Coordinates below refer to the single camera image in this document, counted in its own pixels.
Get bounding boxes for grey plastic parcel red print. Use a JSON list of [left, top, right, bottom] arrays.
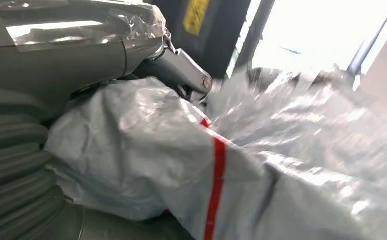
[[44, 64, 387, 240]]

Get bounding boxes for black inbound scanner machine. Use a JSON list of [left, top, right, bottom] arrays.
[[143, 0, 252, 80]]

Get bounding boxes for black yellow scanner sticker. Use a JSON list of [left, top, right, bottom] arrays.
[[182, 0, 212, 37]]

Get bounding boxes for dark window frame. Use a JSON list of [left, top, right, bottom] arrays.
[[226, 0, 387, 92]]

